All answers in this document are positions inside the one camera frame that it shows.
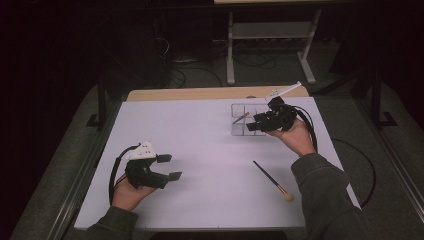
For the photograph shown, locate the light wooden table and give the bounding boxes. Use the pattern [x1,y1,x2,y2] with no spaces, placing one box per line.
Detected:
[126,85,310,103]

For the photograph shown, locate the dark blue makeup brush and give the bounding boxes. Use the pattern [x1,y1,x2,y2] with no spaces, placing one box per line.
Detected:
[252,160,295,203]

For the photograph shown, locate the long thin black cable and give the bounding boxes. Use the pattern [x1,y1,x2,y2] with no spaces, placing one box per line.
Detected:
[331,138,378,208]

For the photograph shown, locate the white metal frame desk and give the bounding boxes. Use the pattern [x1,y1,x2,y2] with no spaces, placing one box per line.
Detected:
[213,0,354,86]

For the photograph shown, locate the black metal stand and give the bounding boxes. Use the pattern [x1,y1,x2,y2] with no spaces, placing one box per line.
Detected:
[85,83,109,131]
[369,66,398,130]

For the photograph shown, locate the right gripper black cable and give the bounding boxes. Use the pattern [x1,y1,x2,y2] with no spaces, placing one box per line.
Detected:
[289,104,319,153]

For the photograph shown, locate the white board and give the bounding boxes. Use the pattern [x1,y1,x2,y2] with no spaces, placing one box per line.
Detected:
[73,96,362,231]

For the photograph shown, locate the tangled black cables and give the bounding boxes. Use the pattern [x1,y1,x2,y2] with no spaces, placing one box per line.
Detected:
[233,52,278,70]

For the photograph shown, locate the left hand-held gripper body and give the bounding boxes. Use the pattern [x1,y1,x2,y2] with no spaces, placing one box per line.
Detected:
[123,140,172,190]

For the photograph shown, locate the person's right hand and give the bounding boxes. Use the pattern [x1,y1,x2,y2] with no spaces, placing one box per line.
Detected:
[266,118,317,158]

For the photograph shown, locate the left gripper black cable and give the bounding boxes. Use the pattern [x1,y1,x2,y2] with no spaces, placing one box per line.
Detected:
[108,143,141,206]

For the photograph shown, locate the orange handled makeup brush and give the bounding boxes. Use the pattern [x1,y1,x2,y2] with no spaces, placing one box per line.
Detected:
[232,111,250,126]

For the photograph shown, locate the person's left hand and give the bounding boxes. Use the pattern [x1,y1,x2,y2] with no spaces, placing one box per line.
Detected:
[111,176,158,213]

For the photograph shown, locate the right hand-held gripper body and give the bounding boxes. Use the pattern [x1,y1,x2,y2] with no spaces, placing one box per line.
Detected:
[263,80,303,133]

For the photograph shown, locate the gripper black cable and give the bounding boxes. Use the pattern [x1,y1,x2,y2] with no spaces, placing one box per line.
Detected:
[289,104,319,153]
[108,143,141,206]

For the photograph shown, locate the clear plastic organizer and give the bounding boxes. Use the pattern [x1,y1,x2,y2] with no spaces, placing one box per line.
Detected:
[230,103,271,137]

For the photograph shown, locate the black curved cable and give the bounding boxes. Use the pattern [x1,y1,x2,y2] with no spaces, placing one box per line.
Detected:
[169,66,224,89]

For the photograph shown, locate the metal rail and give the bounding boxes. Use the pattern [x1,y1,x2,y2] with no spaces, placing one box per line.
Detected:
[46,99,123,240]
[354,99,424,214]

